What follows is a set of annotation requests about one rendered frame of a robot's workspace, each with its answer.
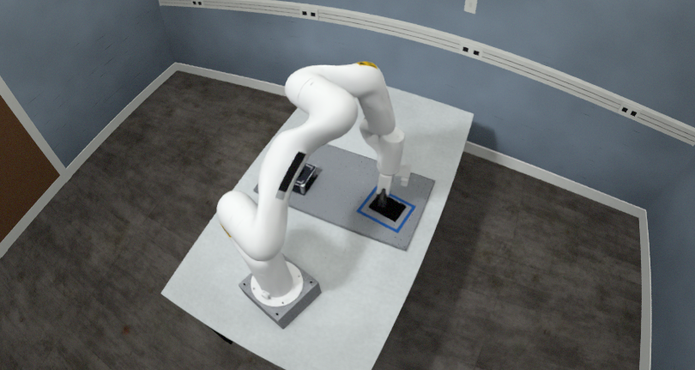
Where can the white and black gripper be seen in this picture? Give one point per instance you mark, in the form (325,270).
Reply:
(384,183)

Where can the blue tape rectangle outline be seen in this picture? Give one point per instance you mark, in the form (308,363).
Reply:
(374,219)

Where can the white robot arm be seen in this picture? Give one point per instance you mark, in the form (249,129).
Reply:
(327,93)

